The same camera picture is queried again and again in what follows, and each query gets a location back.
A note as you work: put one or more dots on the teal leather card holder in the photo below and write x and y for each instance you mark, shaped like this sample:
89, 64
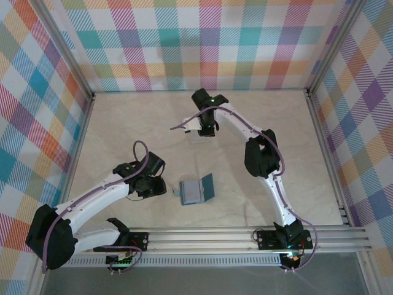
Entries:
208, 187

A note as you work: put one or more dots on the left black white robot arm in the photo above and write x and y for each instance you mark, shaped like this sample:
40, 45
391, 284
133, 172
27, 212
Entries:
92, 196

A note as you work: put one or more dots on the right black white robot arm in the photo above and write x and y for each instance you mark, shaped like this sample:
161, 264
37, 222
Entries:
276, 196

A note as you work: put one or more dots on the grey card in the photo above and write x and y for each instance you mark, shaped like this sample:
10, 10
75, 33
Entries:
192, 193

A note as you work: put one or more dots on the circuit board with green lights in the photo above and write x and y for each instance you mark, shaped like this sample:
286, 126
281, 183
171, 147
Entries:
119, 261

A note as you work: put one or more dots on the circuit board with orange part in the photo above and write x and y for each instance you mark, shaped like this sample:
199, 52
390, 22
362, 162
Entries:
291, 259

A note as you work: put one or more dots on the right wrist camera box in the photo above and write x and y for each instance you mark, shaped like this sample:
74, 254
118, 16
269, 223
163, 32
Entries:
192, 124

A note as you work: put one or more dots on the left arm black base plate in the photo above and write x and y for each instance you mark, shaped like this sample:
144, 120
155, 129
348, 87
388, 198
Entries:
138, 242

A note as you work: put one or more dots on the aluminium mounting rail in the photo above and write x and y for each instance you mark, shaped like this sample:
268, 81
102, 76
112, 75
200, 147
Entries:
199, 239

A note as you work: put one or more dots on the aluminium side frame rail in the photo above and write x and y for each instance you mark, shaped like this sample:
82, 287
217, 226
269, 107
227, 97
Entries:
77, 153
322, 138

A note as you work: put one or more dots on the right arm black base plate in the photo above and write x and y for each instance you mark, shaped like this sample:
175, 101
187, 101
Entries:
267, 241

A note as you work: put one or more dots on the aluminium frame leg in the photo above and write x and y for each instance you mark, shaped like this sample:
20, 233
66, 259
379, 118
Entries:
36, 276
368, 275

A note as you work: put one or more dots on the aluminium upright frame post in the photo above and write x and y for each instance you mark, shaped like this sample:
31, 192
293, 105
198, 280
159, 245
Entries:
335, 46
70, 52

